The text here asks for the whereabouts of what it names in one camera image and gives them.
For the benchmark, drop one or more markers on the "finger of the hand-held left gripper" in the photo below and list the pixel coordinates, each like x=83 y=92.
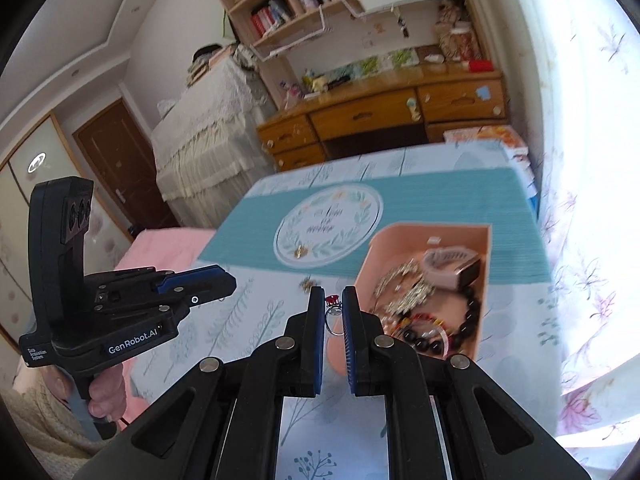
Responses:
x=172 y=311
x=200 y=276

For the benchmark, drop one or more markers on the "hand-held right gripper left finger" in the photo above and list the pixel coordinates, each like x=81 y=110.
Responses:
x=315 y=340

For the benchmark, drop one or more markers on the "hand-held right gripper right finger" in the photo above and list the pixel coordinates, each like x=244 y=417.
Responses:
x=351 y=340

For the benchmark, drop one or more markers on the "pink plastic box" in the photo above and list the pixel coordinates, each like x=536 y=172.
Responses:
x=400 y=240

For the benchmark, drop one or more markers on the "person's left forearm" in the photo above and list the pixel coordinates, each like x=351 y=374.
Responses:
x=45 y=425

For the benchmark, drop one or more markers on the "person's left hand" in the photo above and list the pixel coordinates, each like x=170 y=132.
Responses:
x=107 y=390

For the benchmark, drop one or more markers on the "pink bed sheet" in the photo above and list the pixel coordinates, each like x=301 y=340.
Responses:
x=165 y=250

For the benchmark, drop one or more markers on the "tree print tablecloth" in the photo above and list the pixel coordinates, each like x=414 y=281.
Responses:
x=260 y=320

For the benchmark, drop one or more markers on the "small gold earring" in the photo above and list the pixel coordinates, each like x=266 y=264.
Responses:
x=300 y=251

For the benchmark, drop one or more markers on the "brown wooden door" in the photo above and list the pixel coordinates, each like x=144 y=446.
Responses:
x=125 y=165

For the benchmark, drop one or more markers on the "lace covered furniture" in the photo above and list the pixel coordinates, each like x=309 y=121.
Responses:
x=210 y=130

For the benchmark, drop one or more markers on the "pile of books with hat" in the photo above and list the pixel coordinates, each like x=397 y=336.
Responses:
x=207 y=62

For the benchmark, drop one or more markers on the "wooden desk with drawers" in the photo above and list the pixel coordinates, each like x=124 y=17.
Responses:
x=370 y=115

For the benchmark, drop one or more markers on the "wooden bookshelf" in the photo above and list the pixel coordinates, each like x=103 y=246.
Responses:
x=320 y=25

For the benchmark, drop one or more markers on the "leaf print curtain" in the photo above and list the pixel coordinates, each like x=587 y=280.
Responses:
x=590 y=185

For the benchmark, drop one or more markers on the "small red box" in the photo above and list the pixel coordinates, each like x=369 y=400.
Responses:
x=480 y=66

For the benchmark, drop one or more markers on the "patterned jar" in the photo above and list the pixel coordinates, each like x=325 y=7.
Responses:
x=460 y=44

